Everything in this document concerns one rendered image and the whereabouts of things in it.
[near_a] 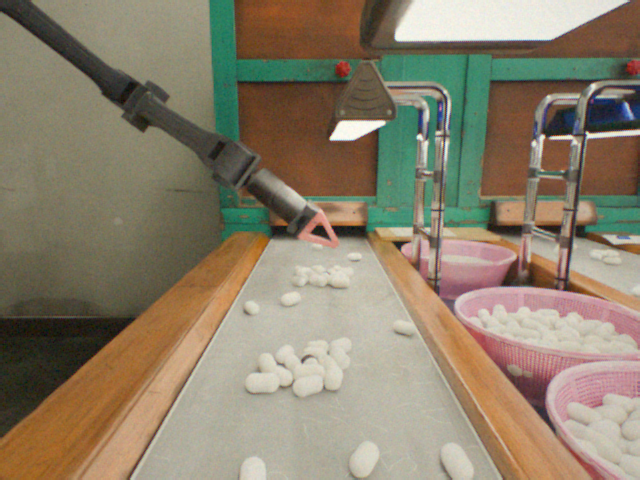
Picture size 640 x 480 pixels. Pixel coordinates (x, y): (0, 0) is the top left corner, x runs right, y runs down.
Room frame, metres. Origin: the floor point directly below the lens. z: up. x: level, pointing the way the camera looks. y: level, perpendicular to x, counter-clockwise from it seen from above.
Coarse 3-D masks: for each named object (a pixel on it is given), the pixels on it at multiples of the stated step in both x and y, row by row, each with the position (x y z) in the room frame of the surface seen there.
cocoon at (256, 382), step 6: (246, 378) 0.44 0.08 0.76; (252, 378) 0.43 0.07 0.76; (258, 378) 0.43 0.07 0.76; (264, 378) 0.43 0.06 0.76; (270, 378) 0.43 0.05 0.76; (276, 378) 0.43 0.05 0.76; (246, 384) 0.43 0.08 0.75; (252, 384) 0.43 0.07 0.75; (258, 384) 0.43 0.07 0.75; (264, 384) 0.43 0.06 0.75; (270, 384) 0.43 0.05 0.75; (276, 384) 0.43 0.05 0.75; (252, 390) 0.43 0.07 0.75; (258, 390) 0.43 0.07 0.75; (264, 390) 0.43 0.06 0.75; (270, 390) 0.43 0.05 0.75
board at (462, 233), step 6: (378, 228) 1.32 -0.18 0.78; (384, 228) 1.32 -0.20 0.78; (450, 228) 1.32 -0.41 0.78; (456, 228) 1.32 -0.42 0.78; (462, 228) 1.32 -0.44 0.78; (468, 228) 1.32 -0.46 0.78; (474, 228) 1.32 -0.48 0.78; (378, 234) 1.24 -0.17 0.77; (384, 234) 1.22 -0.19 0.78; (390, 234) 1.22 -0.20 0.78; (456, 234) 1.22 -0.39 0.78; (462, 234) 1.22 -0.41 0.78; (468, 234) 1.22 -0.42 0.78; (474, 234) 1.22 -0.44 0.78; (480, 234) 1.22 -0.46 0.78; (486, 234) 1.22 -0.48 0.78; (492, 234) 1.22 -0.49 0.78
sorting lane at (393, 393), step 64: (320, 256) 1.10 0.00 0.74; (256, 320) 0.65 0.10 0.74; (320, 320) 0.65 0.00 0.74; (384, 320) 0.65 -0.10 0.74; (192, 384) 0.45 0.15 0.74; (384, 384) 0.45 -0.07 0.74; (448, 384) 0.45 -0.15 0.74; (192, 448) 0.34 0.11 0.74; (256, 448) 0.34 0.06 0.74; (320, 448) 0.34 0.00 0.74; (384, 448) 0.34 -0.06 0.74
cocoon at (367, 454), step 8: (360, 448) 0.32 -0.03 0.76; (368, 448) 0.32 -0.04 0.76; (376, 448) 0.32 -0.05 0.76; (352, 456) 0.31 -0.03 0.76; (360, 456) 0.31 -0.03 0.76; (368, 456) 0.31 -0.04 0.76; (376, 456) 0.32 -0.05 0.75; (352, 464) 0.30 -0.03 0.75; (360, 464) 0.30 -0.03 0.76; (368, 464) 0.30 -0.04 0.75; (352, 472) 0.30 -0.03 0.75; (360, 472) 0.30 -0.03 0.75; (368, 472) 0.30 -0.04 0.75
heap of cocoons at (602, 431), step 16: (608, 400) 0.42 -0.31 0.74; (624, 400) 0.42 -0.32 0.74; (576, 416) 0.40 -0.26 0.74; (592, 416) 0.39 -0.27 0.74; (608, 416) 0.39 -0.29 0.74; (624, 416) 0.40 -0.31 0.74; (576, 432) 0.37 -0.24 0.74; (592, 432) 0.36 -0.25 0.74; (608, 432) 0.37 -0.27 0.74; (624, 432) 0.37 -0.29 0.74; (592, 448) 0.34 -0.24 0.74; (608, 448) 0.34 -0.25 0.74; (624, 448) 0.36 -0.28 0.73; (608, 464) 0.32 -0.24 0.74; (624, 464) 0.32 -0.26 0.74
